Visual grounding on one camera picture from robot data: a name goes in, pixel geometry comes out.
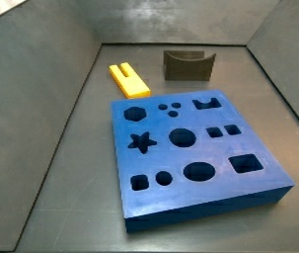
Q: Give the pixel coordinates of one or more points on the yellow double-square peg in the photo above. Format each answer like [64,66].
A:
[130,81]

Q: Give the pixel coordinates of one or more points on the blue shape-sorting board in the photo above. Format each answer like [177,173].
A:
[190,159]

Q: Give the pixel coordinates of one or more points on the black curved regrasp stand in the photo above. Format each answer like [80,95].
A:
[187,65]

